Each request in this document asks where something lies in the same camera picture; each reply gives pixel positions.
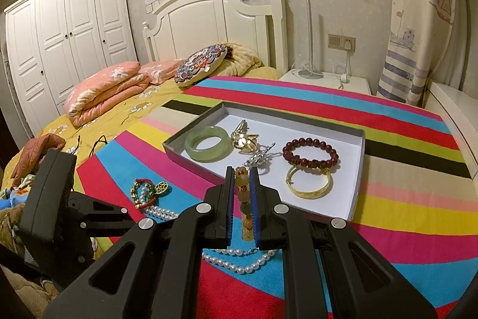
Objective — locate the wall socket panel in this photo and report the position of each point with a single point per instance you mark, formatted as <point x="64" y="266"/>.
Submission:
<point x="335" y="41"/>

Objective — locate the beige quilt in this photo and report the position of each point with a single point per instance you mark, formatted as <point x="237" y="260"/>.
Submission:
<point x="242" y="59"/>

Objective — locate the white table lamp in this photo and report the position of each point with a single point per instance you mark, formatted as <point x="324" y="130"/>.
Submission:
<point x="309" y="35"/>

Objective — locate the white bed headboard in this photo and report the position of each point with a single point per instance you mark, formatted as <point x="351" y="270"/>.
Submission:
<point x="194" y="27"/>

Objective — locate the sailboat print curtain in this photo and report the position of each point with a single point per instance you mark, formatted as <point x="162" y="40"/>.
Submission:
<point x="410" y="23"/>

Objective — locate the white window ledge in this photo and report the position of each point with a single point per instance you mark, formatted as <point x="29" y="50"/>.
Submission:
<point x="455" y="109"/>

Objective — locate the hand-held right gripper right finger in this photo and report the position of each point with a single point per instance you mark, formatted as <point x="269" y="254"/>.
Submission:
<point x="254" y="199"/>

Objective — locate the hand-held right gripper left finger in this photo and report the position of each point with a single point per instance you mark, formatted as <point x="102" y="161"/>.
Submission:
<point x="229" y="199"/>

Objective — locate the white nightstand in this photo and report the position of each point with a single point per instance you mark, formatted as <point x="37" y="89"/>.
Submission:
<point x="325" y="84"/>

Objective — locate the pink folded quilt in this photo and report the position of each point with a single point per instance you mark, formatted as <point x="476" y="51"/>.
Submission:
<point x="108" y="87"/>

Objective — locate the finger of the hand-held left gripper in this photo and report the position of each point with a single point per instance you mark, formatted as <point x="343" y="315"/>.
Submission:
<point x="48" y="199"/>
<point x="101" y="216"/>

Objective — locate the gold bangle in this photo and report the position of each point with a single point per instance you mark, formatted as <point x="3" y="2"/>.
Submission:
<point x="310" y="194"/>

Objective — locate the yellow floral bed sheet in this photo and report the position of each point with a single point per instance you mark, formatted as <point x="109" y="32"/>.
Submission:
<point x="112" y="124"/>

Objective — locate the white wardrobe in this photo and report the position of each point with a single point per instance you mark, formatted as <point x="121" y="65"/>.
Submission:
<point x="74" y="27"/>

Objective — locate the green jade bangle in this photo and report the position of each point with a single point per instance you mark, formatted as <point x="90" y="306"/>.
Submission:
<point x="209" y="157"/>

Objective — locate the pink floral pillow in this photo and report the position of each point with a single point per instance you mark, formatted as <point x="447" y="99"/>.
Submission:
<point x="160" y="70"/>

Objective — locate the gold ornate brooch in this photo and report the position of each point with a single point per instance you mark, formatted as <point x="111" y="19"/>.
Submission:
<point x="244" y="144"/>

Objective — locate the rainbow striped blanket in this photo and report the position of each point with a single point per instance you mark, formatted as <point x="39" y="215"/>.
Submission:
<point x="392" y="162"/>

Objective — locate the silver brooch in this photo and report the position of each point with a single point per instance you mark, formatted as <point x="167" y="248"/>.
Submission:
<point x="261" y="154"/>

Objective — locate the orange brown cloth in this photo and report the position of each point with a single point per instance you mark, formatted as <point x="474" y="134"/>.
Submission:
<point x="37" y="151"/>

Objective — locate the round patterned cushion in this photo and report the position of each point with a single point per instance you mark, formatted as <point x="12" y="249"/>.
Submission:
<point x="199" y="65"/>

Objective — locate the grey jewelry tray box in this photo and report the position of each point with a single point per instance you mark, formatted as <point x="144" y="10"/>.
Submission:
<point x="269" y="117"/>

